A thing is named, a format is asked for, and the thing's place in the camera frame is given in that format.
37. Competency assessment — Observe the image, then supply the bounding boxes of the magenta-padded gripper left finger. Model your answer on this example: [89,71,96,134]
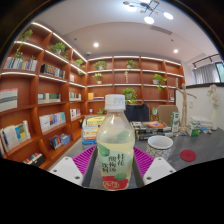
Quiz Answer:
[49,145,98,188]

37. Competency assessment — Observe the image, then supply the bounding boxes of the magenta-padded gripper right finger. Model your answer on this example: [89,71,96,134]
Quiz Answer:
[132,146,177,187]

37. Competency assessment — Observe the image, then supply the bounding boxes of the clear drink bottle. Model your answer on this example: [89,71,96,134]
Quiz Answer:
[95,94,136,192]

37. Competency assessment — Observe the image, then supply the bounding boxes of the white cup, black lattice print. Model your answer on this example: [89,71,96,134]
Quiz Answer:
[145,134,174,162]

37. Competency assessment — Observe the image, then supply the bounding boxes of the flat round red coaster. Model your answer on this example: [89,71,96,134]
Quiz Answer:
[179,149,198,163]

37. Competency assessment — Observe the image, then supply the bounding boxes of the stack of dark books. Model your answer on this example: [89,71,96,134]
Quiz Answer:
[129,120,173,141]

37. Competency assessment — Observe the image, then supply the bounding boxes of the stack of colourful books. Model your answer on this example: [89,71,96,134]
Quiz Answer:
[81,114,106,145]

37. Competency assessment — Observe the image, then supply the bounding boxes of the green and white carton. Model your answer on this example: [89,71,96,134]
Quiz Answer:
[170,111,181,134]

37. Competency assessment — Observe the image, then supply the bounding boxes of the green and white box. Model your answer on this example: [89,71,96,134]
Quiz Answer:
[186,120,202,137]

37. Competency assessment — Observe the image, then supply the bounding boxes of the tan chair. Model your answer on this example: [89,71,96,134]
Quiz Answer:
[157,105,180,126]

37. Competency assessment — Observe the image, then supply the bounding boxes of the dark office chair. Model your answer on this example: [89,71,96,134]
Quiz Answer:
[124,103,150,123]

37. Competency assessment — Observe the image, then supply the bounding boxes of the stack of white books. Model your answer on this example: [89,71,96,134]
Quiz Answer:
[189,115,214,131]

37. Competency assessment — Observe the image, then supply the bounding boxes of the wooden artist mannequin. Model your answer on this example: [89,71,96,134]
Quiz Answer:
[175,77,198,133]

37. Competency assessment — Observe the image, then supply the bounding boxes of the grey curtain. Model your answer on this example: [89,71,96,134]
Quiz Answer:
[193,63,219,84]

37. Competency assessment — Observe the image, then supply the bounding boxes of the window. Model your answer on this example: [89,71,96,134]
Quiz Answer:
[215,61,224,83]

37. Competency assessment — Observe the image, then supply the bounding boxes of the black ceiling track light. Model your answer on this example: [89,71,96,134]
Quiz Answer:
[192,53,221,69]

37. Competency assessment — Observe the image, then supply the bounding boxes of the ceiling air vent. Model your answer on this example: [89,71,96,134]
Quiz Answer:
[149,24,173,36]

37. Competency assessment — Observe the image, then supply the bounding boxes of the branched ceiling lamp, round lights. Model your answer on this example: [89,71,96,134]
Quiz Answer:
[122,0,174,25]

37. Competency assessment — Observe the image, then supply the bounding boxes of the wooden wall shelf unit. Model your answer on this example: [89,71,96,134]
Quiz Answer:
[0,21,186,169]

